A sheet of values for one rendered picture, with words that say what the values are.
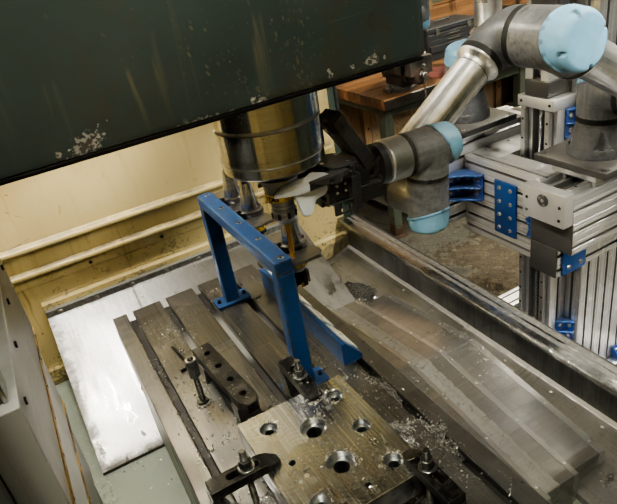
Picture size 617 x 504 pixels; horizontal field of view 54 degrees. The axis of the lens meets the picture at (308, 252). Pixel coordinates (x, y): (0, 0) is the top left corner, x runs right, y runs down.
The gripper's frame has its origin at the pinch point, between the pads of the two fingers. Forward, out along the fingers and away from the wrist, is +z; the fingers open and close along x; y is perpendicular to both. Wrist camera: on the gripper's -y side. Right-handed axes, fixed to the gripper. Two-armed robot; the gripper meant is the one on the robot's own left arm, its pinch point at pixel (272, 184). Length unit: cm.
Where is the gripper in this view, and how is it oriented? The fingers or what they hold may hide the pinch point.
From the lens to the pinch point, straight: 94.6
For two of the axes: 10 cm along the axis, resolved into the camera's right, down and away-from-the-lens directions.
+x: -4.7, -3.6, 8.0
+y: 1.3, 8.8, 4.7
